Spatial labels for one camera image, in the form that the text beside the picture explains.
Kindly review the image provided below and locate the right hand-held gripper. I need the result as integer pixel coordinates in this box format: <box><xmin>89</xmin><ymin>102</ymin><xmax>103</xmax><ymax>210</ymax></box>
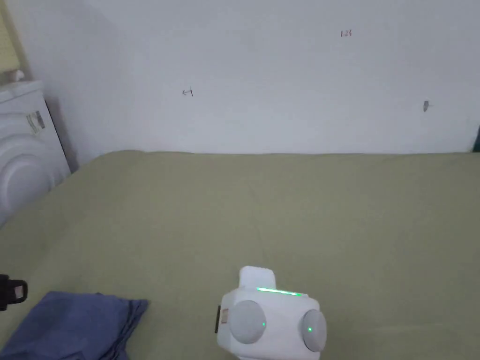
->
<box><xmin>214</xmin><ymin>266</ymin><xmax>328</xmax><ymax>360</ymax></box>

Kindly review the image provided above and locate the blue garment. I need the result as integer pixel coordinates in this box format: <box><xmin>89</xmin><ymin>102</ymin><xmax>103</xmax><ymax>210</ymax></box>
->
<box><xmin>0</xmin><ymin>291</ymin><xmax>150</xmax><ymax>360</ymax></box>

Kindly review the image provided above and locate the white washing machine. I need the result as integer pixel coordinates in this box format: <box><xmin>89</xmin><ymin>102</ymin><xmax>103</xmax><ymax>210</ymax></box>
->
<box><xmin>0</xmin><ymin>69</ymin><xmax>72</xmax><ymax>228</ymax></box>

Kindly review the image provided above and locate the bed with green sheet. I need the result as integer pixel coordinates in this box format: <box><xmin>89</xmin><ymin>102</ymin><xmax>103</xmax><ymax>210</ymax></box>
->
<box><xmin>0</xmin><ymin>150</ymin><xmax>480</xmax><ymax>360</ymax></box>

